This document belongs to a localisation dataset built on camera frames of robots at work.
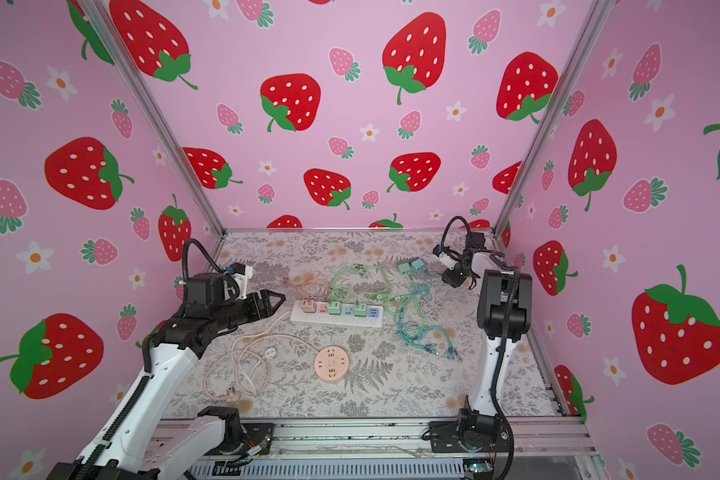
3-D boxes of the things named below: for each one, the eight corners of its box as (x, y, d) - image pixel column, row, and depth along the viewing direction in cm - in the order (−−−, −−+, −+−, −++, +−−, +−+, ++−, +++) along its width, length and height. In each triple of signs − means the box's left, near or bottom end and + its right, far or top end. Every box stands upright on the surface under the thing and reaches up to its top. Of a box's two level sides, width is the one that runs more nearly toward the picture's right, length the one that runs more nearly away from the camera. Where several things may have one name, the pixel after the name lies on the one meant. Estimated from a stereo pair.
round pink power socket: (313, 382, 85) (312, 379, 83) (317, 350, 91) (316, 346, 89) (347, 382, 85) (347, 379, 83) (349, 350, 91) (348, 346, 89)
